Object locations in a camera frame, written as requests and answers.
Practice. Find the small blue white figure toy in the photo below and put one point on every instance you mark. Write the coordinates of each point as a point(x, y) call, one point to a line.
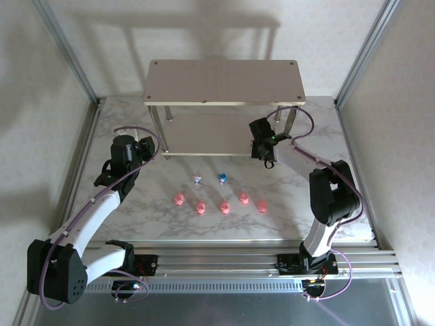
point(222, 178)

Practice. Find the pink plastic pig toy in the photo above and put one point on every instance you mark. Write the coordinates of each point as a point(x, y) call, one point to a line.
point(179, 199)
point(224, 207)
point(200, 207)
point(243, 198)
point(261, 205)

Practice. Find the small white red figure toy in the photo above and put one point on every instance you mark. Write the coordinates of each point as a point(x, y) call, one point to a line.
point(196, 179)

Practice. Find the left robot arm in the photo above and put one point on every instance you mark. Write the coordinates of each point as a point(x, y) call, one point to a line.
point(98, 210)

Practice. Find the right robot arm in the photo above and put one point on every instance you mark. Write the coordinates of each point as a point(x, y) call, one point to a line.
point(333, 197)

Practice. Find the two-tier wooden shelf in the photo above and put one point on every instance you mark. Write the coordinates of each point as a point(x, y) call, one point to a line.
point(221, 81)

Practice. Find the black controller board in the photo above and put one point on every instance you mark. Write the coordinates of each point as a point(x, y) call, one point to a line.
point(314, 285)
point(127, 287)

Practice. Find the aluminium side rail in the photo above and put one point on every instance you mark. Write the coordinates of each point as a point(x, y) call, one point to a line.
point(86, 136)

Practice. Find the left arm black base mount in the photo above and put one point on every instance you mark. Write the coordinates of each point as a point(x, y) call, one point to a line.
point(146, 265)

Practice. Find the aluminium frame post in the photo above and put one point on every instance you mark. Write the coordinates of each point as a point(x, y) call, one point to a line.
point(367, 51)
point(68, 51)

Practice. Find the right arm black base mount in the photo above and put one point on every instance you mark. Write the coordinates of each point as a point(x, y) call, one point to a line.
point(289, 265)

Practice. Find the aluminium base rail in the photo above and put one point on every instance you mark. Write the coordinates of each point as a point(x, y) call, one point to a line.
point(217, 261)

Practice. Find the grey metal base plate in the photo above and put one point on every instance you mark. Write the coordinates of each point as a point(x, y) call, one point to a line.
point(221, 310)

